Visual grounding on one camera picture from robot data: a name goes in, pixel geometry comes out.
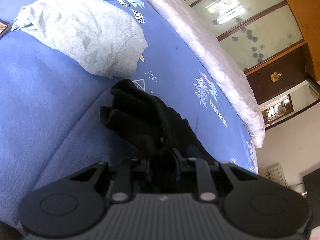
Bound white perforated basket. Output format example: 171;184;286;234
268;164;287;187

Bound light pink quilt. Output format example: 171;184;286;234
147;0;265;148

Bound grey folded garment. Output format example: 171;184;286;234
12;0;148;79

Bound black pants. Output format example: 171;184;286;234
100;78;221;196

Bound blue patterned bed cover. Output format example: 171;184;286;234
1;0;257;229

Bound dark wooden door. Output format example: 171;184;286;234
247;44;308;105

